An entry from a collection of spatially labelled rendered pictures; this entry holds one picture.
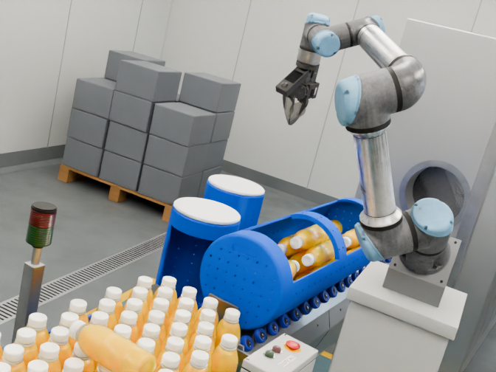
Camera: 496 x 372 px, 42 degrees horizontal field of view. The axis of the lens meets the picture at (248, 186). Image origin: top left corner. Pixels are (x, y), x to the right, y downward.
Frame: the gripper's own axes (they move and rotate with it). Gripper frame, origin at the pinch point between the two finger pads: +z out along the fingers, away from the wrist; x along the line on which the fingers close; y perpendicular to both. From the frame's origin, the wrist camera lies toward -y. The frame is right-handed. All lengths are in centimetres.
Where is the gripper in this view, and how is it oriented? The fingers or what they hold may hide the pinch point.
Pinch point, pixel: (289, 121)
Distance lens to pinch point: 217.2
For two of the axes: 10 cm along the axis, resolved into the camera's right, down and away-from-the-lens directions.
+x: -7.8, -4.0, 4.8
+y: 5.9, -2.3, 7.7
